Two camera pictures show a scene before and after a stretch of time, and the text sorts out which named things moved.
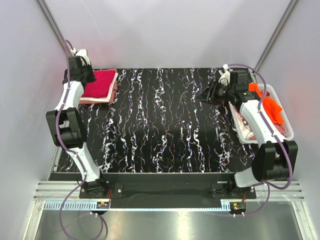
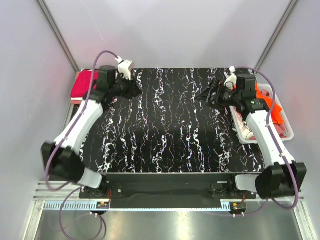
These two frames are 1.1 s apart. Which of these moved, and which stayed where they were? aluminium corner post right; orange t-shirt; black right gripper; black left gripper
Moved: black left gripper
Stayed: orange t-shirt; aluminium corner post right; black right gripper
